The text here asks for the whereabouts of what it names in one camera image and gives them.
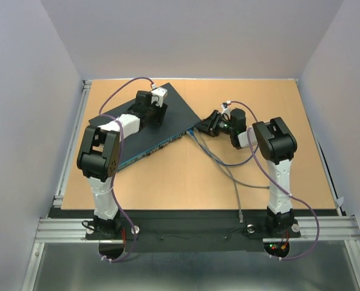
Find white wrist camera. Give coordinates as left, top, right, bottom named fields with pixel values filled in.
left=151, top=87, right=168, bottom=107
left=221, top=101, right=231, bottom=118

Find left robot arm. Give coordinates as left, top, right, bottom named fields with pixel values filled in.
left=76, top=87, right=168, bottom=239

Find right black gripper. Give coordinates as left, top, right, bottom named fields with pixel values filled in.
left=193, top=110, right=234, bottom=137

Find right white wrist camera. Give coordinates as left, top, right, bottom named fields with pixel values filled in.
left=221, top=101, right=231, bottom=118

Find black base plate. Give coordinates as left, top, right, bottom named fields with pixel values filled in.
left=47, top=209, right=338, bottom=256

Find aluminium rail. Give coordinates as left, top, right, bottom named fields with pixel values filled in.
left=35, top=216, right=360, bottom=243
left=52, top=80, right=92, bottom=208

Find dark blue network switch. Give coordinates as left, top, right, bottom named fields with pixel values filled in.
left=89, top=83, right=200, bottom=172

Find grey ethernet cable long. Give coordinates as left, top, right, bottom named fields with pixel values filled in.
left=187, top=131, right=270, bottom=189

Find aluminium left side rail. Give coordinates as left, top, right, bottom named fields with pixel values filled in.
left=52, top=80, right=92, bottom=208

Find aluminium front rail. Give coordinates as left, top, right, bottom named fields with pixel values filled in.
left=35, top=216, right=360, bottom=243

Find grey ethernet cable short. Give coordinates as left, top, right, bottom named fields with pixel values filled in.
left=186, top=130, right=244, bottom=224

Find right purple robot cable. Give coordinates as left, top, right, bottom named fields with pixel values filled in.
left=225, top=100, right=321, bottom=262

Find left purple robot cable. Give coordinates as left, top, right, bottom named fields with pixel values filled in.
left=98, top=77, right=156, bottom=264

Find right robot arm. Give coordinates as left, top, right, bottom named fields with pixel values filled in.
left=195, top=109, right=297, bottom=236

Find metal sheet panel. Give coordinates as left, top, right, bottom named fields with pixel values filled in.
left=23, top=241, right=360, bottom=290

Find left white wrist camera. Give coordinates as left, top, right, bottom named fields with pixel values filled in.
left=151, top=87, right=168, bottom=107

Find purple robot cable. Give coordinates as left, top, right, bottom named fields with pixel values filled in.
left=98, top=77, right=156, bottom=264
left=225, top=100, right=321, bottom=262

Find blue ethernet cable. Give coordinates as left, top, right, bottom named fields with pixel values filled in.
left=186, top=128, right=258, bottom=167

